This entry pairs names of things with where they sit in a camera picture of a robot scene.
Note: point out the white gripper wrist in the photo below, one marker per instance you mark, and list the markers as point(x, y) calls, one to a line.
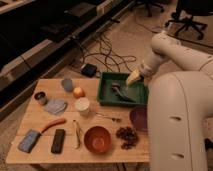
point(144, 70)

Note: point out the purple bowl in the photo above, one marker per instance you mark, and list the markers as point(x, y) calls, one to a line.
point(138, 118)

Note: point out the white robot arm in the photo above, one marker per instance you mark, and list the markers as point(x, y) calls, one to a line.
point(178, 102)

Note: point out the dark utensil in tray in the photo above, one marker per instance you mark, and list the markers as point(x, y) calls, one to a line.
point(117, 90)

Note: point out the green plastic tray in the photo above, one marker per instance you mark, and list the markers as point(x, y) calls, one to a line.
point(137, 92)

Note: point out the black power adapter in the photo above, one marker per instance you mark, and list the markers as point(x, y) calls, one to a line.
point(88, 70)

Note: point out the metal spoon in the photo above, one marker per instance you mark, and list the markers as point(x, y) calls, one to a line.
point(108, 117)

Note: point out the orange fruit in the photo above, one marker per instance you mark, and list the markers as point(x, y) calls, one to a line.
point(78, 92)

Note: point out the white cup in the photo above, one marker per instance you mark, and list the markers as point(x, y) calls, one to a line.
point(82, 105)

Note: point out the bunch of dark grapes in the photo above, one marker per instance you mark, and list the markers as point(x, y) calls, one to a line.
point(129, 137)

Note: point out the orange bowl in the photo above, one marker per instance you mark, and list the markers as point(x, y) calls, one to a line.
point(97, 140)

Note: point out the black office chair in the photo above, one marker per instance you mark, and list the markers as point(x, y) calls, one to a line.
point(185, 12)

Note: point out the grey folded cloth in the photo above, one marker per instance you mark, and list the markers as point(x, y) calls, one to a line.
point(55, 106)

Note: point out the wooden table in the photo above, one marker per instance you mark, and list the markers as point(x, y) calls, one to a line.
point(36, 118)

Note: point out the orange carrot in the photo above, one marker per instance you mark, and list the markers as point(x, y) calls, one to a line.
point(53, 123)

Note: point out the small metal cup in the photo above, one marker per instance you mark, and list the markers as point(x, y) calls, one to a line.
point(41, 98)

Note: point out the black rectangular block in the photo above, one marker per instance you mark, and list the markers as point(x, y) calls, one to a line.
point(58, 141)

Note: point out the dark shelf unit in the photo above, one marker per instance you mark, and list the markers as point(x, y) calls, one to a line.
point(34, 37)

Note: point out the blue sponge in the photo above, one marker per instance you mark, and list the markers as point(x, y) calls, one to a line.
point(29, 141)

